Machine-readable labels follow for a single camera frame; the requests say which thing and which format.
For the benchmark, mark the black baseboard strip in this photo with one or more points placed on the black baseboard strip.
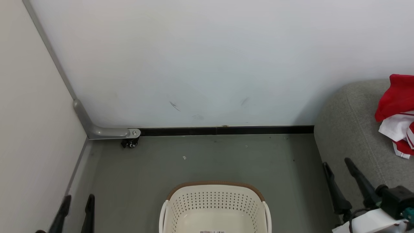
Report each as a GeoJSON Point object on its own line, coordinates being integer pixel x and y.
{"type": "Point", "coordinates": [226, 130]}

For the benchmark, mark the grey fabric sofa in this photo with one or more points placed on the grey fabric sofa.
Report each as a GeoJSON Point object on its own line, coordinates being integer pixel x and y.
{"type": "Point", "coordinates": [349, 129]}

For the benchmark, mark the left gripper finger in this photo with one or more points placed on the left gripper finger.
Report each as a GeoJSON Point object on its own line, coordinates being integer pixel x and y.
{"type": "Point", "coordinates": [88, 216]}
{"type": "Point", "coordinates": [60, 216]}

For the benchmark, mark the white perforated laundry basket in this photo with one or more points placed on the white perforated laundry basket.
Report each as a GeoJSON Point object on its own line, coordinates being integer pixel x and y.
{"type": "Point", "coordinates": [213, 200]}

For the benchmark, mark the black caster wheel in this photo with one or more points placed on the black caster wheel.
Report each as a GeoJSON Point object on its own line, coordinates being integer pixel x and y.
{"type": "Point", "coordinates": [132, 143]}

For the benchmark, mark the red and white sports jersey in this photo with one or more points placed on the red and white sports jersey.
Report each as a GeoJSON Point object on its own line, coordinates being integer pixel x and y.
{"type": "Point", "coordinates": [396, 97]}

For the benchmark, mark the grey metal partition frame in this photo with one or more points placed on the grey metal partition frame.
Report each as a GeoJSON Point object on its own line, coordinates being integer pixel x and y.
{"type": "Point", "coordinates": [106, 132]}

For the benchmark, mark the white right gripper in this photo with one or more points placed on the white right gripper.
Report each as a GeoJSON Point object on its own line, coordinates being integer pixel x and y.
{"type": "Point", "coordinates": [378, 223]}

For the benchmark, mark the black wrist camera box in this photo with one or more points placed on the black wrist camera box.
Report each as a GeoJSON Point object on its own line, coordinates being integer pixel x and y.
{"type": "Point", "coordinates": [396, 200]}

